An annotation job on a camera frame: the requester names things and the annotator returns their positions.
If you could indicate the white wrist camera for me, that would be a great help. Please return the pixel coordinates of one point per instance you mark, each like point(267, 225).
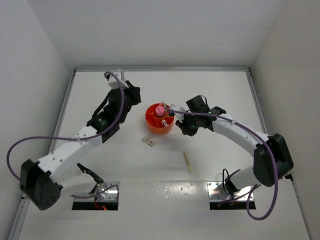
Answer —
point(115, 79)
point(178, 111)

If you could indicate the grey white eraser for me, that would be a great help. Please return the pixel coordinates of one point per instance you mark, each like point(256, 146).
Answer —
point(146, 138)

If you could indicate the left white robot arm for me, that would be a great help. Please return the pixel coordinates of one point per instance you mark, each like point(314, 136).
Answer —
point(39, 180)

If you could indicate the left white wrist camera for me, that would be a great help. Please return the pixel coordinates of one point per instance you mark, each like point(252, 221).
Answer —
point(115, 79)

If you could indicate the orange round divided container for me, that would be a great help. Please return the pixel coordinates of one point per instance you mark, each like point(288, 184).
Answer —
point(154, 123)

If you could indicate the metal base plate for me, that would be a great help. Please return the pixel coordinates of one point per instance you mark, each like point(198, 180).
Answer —
point(217, 194)
point(106, 192)

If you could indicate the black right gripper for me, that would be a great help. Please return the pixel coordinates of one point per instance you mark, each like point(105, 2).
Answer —
point(185, 130)

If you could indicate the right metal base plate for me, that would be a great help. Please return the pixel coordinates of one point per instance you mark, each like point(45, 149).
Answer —
point(217, 194)

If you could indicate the pink capped glue bottle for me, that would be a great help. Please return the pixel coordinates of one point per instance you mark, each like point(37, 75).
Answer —
point(160, 111)

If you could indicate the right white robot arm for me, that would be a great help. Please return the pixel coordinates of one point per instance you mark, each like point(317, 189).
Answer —
point(270, 153)

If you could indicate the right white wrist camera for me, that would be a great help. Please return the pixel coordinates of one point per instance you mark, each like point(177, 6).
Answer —
point(178, 111)

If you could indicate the small tan barcode box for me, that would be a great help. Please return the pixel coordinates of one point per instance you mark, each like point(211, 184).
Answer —
point(151, 143)

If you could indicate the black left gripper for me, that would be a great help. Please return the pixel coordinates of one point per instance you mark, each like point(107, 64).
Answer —
point(134, 92)

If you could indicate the green glue stick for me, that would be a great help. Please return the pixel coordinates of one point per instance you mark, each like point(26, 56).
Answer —
point(165, 106)

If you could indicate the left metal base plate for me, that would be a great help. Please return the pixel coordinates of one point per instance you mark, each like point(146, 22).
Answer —
point(106, 192)

